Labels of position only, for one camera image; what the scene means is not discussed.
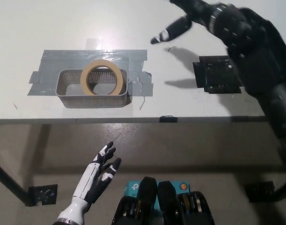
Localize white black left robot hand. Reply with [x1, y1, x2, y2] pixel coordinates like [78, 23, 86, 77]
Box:
[57, 141, 122, 222]

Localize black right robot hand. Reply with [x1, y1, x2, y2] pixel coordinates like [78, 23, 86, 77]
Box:
[150, 0, 286, 97]

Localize beige masking tape roll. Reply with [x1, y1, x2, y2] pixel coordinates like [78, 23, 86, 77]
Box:
[80, 60, 124, 96]

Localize black tape square patch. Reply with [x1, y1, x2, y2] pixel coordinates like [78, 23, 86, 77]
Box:
[192, 55, 242, 95]

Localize small grey mesh container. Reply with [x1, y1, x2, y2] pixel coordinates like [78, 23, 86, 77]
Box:
[55, 68, 129, 109]

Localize black robot legs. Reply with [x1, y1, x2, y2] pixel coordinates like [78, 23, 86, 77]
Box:
[112, 177, 215, 225]

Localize black table foot left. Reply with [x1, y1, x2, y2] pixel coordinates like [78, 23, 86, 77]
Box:
[28, 184, 59, 207]

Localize grey duct tape patch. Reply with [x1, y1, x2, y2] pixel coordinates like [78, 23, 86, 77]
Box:
[27, 49, 154, 98]

